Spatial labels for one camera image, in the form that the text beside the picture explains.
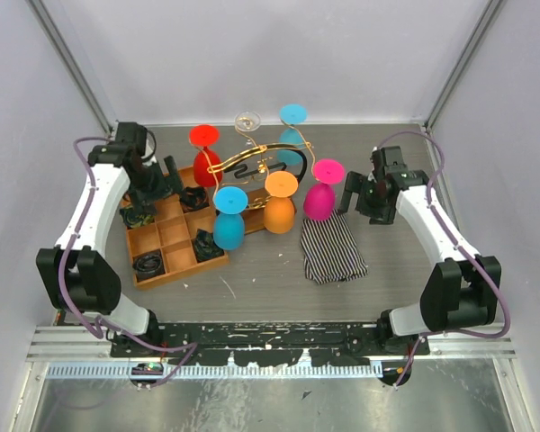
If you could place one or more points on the black coiled item in tray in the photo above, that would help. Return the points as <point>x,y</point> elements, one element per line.
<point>150,264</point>

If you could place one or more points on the light blue wine glass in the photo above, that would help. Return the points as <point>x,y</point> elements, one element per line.
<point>293,114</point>

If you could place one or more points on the blue wine glass front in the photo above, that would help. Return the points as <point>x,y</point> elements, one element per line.
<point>229,226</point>

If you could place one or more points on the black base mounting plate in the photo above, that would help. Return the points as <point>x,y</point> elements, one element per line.
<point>285,343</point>

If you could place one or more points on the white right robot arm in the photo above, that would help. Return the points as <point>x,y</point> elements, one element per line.
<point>462,291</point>

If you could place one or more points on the clear wine glass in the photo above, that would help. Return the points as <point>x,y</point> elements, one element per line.
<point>246,123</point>

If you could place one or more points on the striped cloth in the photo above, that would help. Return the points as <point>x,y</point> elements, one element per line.
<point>330,252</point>

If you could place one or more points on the aluminium frame rail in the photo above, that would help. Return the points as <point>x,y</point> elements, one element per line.
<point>72,352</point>

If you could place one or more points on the orange wine glass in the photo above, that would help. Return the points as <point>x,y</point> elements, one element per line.
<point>279,211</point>

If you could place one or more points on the wooden compartment tray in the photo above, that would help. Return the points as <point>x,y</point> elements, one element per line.
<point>171,234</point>

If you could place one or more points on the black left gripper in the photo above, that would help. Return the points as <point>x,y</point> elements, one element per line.
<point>168,185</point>

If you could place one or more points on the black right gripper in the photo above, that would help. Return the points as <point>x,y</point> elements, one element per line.
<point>356,182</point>

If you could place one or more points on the patterned rolled cloth left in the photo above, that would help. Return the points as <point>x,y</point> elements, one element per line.
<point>133,219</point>

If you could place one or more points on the dark rolled cloth front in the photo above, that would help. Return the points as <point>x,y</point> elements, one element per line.
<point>204,246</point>

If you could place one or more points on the gold wire wine glass rack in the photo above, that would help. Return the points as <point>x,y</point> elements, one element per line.
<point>255,164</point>

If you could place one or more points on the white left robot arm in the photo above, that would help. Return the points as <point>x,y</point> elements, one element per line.
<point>75,273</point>

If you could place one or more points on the red wine glass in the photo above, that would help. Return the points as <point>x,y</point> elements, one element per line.
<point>203,137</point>

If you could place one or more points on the magenta wine glass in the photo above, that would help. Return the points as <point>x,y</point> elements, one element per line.
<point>320,200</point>

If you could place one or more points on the dark rolled cloth in tray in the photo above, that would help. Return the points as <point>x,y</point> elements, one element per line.
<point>193,199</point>

